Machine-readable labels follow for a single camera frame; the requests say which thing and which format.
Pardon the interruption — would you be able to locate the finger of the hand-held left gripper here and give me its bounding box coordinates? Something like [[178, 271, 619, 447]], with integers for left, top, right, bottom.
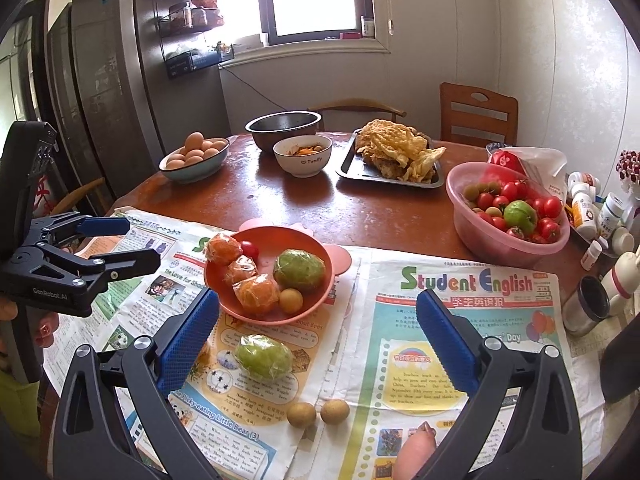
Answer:
[[64, 247, 162, 286], [35, 212, 132, 252]]

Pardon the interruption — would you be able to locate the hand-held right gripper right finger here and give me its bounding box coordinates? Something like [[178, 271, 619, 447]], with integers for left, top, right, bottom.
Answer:
[[415, 287, 588, 480]]

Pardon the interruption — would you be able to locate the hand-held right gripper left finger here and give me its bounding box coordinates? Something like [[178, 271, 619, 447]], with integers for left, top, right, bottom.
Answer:
[[52, 287, 236, 480]]

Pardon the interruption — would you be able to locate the plastic-wrapped green citrus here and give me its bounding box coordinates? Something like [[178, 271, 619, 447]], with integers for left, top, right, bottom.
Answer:
[[234, 334, 294, 381], [272, 249, 327, 295]]

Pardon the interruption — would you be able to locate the plastic-wrapped peeled orange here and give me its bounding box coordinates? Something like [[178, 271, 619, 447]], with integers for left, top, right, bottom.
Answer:
[[232, 275, 282, 317], [206, 232, 244, 267], [225, 255, 261, 286]]

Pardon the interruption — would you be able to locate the small brown longan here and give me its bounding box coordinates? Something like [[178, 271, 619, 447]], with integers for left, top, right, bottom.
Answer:
[[278, 287, 305, 313], [320, 398, 350, 425], [286, 401, 317, 429]]

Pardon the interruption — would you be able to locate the orange plastic plate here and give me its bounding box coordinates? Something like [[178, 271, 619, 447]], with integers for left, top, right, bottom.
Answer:
[[204, 217, 352, 325]]

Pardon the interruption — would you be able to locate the person's left hand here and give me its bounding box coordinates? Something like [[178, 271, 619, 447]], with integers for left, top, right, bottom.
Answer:
[[0, 294, 57, 351]]

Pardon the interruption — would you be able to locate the curved wooden armchair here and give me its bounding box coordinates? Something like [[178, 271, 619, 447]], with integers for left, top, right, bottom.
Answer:
[[50, 177, 108, 216]]

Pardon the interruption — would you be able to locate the colourful children's newspaper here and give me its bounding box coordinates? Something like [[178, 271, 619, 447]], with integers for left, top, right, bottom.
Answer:
[[42, 207, 361, 480], [287, 245, 608, 480]]

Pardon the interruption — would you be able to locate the pink plastic basin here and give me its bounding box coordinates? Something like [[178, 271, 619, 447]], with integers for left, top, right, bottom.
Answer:
[[445, 161, 571, 269]]

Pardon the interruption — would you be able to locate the blue ceramic egg bowl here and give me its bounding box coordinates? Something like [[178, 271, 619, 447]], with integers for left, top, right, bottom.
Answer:
[[159, 137, 231, 184]]

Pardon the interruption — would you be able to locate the pile of brown eggs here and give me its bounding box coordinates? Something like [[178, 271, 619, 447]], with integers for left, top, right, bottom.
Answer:
[[165, 131, 228, 170]]

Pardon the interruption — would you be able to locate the dark grey refrigerator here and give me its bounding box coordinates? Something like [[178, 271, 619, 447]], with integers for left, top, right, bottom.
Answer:
[[45, 0, 166, 211]]

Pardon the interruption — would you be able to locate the steel jar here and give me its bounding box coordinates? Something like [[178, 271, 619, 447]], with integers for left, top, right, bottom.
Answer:
[[562, 275, 611, 337]]

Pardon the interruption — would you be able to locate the green tomato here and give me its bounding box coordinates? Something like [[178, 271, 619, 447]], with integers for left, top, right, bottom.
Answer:
[[503, 200, 538, 231]]

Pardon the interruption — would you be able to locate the silver refrigerator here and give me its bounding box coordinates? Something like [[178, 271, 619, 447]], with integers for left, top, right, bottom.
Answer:
[[132, 0, 236, 158]]

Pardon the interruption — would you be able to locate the pile of cherry tomatoes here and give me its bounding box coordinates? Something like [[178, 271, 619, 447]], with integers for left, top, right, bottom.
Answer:
[[462, 177, 563, 245]]

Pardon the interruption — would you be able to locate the small white bottle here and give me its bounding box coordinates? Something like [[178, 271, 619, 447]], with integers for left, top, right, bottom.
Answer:
[[580, 240, 603, 271]]

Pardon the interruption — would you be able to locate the white rabbit-shaped bottle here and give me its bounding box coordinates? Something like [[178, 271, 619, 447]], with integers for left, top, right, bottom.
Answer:
[[600, 247, 640, 316]]

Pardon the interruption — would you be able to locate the person's green clothing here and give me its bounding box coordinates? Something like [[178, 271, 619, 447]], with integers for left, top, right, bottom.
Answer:
[[0, 360, 41, 441]]

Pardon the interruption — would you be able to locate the white bottle with orange label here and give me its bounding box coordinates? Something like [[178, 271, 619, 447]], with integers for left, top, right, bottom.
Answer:
[[570, 195, 599, 238]]

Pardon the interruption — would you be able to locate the dark storage basket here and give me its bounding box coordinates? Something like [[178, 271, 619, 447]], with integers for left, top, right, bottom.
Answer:
[[165, 42, 236, 81]]

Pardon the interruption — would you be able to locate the black baking tray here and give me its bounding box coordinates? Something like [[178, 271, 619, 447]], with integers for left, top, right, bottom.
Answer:
[[335, 127, 446, 190]]

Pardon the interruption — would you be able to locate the stainless steel bowl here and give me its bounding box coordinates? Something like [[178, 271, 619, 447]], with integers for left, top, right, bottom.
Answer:
[[244, 111, 323, 153]]

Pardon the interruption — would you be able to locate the white ceramic bowl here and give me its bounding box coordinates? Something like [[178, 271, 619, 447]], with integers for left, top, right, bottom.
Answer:
[[273, 135, 333, 178]]

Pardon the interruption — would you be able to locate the red and white plastic bag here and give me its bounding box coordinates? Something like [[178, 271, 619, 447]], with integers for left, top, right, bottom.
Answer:
[[486, 146, 568, 198]]

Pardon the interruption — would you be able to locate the white bottle with green label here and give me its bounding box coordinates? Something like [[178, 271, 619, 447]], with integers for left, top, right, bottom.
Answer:
[[597, 192, 626, 241]]

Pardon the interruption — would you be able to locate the pile of fried food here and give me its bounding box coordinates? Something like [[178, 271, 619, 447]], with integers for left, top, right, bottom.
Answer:
[[355, 119, 447, 183]]

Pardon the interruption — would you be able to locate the white medicine bottle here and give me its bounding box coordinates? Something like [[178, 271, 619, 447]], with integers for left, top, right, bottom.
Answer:
[[567, 171, 601, 191]]

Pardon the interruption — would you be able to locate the slatted wooden chair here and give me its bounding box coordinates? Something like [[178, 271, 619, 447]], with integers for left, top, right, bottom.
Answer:
[[439, 82, 519, 148]]

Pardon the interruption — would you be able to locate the round-back wooden chair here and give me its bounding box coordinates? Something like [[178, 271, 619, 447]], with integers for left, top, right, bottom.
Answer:
[[307, 98, 407, 121]]

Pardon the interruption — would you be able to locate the window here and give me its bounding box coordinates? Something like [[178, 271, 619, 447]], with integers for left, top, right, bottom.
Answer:
[[255, 0, 376, 46]]

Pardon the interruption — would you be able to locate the black wire rack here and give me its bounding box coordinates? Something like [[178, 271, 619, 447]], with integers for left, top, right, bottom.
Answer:
[[160, 0, 226, 36]]

